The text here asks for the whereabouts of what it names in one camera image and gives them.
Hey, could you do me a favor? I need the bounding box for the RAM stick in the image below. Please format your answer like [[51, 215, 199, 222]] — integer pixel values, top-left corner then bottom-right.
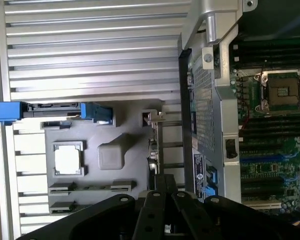
[[49, 201, 75, 216], [110, 180, 137, 193], [49, 182, 74, 195]]

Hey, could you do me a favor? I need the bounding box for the blue plastic case latch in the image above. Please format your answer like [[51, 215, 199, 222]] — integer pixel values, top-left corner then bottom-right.
[[205, 166, 218, 200]]

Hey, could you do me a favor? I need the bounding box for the black label sticker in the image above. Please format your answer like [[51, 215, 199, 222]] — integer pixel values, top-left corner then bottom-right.
[[192, 152, 206, 204]]

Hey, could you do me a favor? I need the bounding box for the white expansion slot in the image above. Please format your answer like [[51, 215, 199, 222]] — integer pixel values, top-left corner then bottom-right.
[[242, 201, 283, 212]]

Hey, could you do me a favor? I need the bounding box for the black expansion slot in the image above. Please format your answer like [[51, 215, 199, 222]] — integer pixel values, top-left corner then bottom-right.
[[240, 176, 284, 187]]

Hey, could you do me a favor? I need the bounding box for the green motherboard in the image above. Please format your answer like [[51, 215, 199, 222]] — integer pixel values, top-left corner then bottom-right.
[[229, 37, 300, 222]]

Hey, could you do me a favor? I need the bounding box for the grey plastic parts rack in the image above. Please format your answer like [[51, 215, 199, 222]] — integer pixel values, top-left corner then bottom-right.
[[39, 99, 182, 219]]

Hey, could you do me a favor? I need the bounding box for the blue expansion slot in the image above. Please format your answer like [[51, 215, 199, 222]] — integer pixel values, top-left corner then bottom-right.
[[240, 154, 284, 163]]

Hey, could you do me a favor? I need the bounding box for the silver CPU chip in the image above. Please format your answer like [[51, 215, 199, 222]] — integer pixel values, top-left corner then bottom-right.
[[53, 144, 83, 176]]

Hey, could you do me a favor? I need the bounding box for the black RAM slot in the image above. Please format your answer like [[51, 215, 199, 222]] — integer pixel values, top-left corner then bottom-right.
[[241, 124, 300, 132], [240, 141, 300, 150], [241, 116, 300, 124], [241, 132, 300, 141]]

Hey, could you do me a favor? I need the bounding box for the silver open PC case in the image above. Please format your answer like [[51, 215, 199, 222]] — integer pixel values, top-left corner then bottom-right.
[[177, 0, 300, 222]]

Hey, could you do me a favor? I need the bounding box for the graphics card with metal bracket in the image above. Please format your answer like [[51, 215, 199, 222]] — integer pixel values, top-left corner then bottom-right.
[[141, 108, 166, 191]]

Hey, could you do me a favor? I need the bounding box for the red wire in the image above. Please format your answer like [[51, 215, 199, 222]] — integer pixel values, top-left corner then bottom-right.
[[240, 98, 250, 131]]

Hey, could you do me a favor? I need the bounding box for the CPU socket with metal frame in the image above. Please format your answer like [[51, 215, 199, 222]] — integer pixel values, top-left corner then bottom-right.
[[254, 68, 300, 115]]

